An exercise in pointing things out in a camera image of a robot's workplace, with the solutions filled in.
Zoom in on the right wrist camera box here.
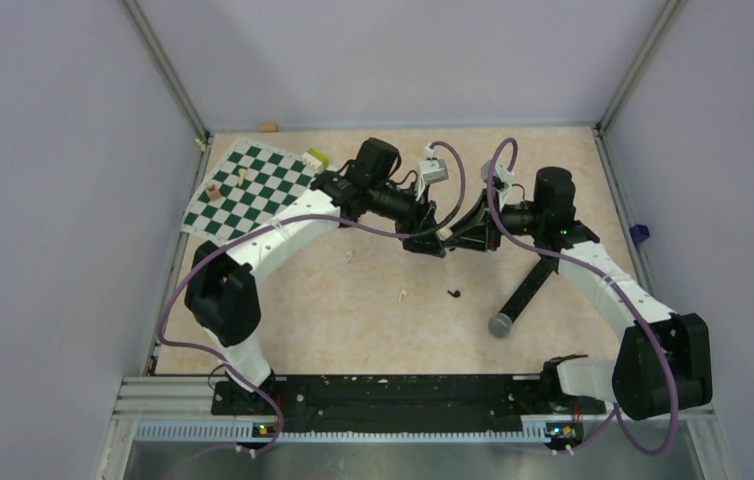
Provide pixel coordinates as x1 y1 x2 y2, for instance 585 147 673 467
480 161 515 192

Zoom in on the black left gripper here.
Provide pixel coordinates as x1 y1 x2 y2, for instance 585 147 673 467
369 177 446 258

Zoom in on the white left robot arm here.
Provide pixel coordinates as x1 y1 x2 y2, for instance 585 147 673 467
184 137 449 414

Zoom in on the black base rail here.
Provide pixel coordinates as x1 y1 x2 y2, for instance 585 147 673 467
211 374 606 434

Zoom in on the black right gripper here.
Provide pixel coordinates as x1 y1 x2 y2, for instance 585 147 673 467
444 189 545 252

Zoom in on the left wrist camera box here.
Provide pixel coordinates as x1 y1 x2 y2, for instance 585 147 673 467
416 158 449 200

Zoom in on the green white toy block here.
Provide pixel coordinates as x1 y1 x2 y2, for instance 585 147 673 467
302 148 331 174

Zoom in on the wooden cork piece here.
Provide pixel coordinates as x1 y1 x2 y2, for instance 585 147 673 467
258 123 279 133

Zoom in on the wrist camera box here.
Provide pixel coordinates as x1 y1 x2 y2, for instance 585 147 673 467
480 161 515 192
416 158 449 200

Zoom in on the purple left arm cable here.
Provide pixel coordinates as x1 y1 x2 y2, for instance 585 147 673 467
154 140 468 458

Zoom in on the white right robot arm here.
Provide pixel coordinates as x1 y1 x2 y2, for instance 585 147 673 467
447 165 713 420

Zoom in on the small purple object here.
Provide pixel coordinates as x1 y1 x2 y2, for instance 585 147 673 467
629 224 651 245

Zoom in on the black microphone grey head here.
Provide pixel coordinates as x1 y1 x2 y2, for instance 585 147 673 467
488 257 558 339

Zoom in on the small wooden cube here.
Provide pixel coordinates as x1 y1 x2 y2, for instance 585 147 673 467
205 185 222 201

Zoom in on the green white chessboard mat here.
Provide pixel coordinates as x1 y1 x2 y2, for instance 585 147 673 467
181 137 315 245

